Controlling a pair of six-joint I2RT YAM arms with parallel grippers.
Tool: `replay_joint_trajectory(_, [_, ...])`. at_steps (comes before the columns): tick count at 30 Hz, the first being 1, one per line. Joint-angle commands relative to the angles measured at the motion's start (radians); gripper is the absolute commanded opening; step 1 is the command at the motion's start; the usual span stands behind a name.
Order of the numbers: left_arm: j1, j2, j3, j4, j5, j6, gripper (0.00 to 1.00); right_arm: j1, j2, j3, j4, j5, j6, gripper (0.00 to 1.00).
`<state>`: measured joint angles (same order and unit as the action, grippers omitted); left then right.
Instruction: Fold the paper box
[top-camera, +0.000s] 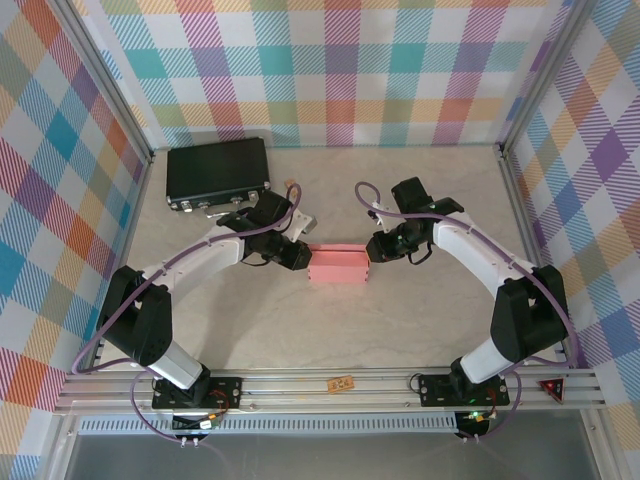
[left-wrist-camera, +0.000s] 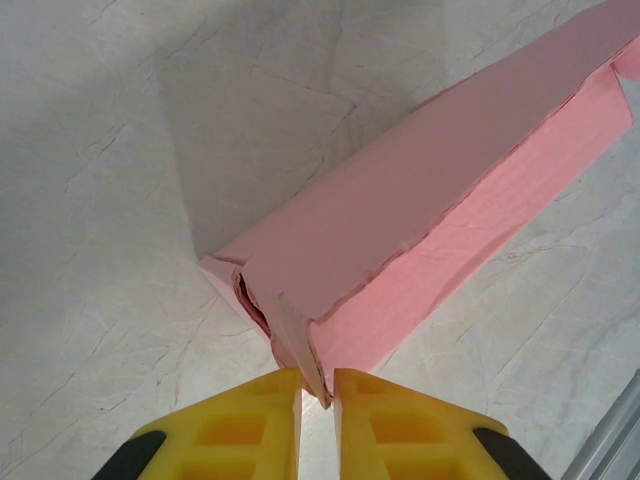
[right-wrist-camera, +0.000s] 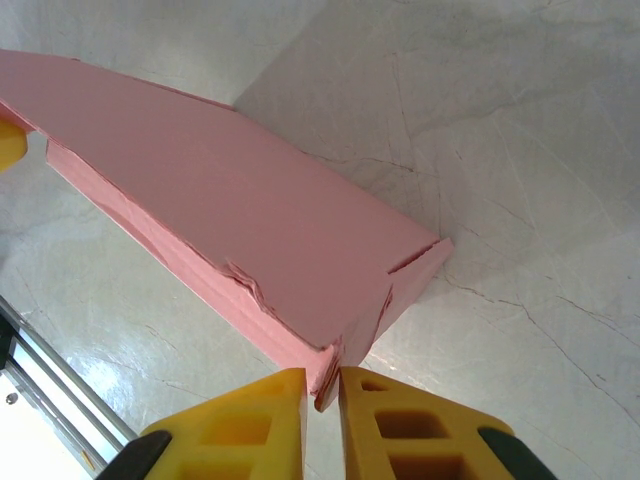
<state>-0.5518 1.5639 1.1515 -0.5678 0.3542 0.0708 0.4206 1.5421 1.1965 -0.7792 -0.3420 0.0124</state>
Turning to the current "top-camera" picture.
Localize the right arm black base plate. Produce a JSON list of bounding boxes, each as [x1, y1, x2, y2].
[[417, 372, 511, 407]]

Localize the grey slotted cable duct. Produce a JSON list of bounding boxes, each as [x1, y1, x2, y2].
[[79, 414, 459, 434]]

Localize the aluminium rail with arm bases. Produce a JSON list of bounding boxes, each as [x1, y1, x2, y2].
[[54, 367, 609, 414]]

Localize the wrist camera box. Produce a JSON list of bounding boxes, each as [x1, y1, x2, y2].
[[291, 208, 320, 242], [368, 199, 399, 232]]

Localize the aluminium frame post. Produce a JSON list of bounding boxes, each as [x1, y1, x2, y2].
[[499, 0, 594, 156], [49, 0, 156, 166]]

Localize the red triangle button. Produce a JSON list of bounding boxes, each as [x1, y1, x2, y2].
[[538, 378, 565, 403]]

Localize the pink paper box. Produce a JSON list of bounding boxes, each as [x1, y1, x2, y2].
[[307, 243, 372, 286]]

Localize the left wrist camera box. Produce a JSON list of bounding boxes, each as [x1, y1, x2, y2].
[[291, 208, 320, 242]]

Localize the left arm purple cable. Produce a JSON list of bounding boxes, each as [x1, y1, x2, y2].
[[72, 182, 304, 444]]

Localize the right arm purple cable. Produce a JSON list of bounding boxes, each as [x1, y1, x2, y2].
[[353, 180, 581, 444]]

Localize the black briefcase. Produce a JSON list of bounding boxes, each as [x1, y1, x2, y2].
[[165, 137, 274, 216]]

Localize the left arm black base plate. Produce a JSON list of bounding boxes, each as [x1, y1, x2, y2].
[[151, 374, 245, 411]]

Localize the aluminium side rail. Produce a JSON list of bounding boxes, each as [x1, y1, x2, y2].
[[87, 154, 156, 374], [499, 147, 574, 369]]

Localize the grey metal panel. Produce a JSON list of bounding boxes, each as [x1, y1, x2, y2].
[[64, 432, 601, 480]]

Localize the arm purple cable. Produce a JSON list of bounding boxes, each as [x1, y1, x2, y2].
[[353, 180, 581, 444], [72, 182, 304, 444]]

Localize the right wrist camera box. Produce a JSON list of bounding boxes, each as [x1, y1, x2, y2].
[[368, 199, 399, 232]]

